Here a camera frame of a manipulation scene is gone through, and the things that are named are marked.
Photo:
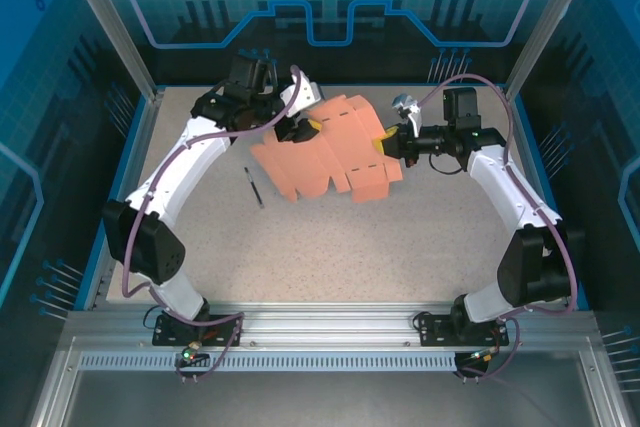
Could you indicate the grey metal tray frame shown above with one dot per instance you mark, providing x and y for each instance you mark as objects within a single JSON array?
[{"x": 325, "y": 397}]

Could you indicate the aluminium mounting beam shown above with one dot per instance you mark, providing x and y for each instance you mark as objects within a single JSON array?
[{"x": 325, "y": 327}]

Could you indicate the aluminium frame post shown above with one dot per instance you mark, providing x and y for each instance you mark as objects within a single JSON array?
[
  {"x": 542, "y": 22},
  {"x": 107, "y": 22}
]

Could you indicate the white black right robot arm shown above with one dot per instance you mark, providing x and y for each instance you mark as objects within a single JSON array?
[{"x": 500, "y": 187}]

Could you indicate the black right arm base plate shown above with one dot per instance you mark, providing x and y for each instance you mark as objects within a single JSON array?
[{"x": 430, "y": 329}]

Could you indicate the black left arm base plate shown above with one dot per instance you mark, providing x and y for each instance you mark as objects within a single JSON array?
[{"x": 165, "y": 334}]

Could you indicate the orange paper box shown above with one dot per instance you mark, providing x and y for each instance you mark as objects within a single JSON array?
[{"x": 340, "y": 147}]

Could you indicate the blue table side trim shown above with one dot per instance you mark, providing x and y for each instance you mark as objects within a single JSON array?
[
  {"x": 539, "y": 172},
  {"x": 124, "y": 172}
]

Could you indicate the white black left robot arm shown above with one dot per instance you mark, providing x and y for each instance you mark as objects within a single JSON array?
[{"x": 200, "y": 147}]

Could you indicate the aluminium table side rail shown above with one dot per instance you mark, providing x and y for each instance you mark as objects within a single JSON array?
[
  {"x": 521, "y": 147},
  {"x": 143, "y": 147}
]

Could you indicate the black pen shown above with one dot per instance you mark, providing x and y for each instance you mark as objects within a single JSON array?
[{"x": 253, "y": 187}]

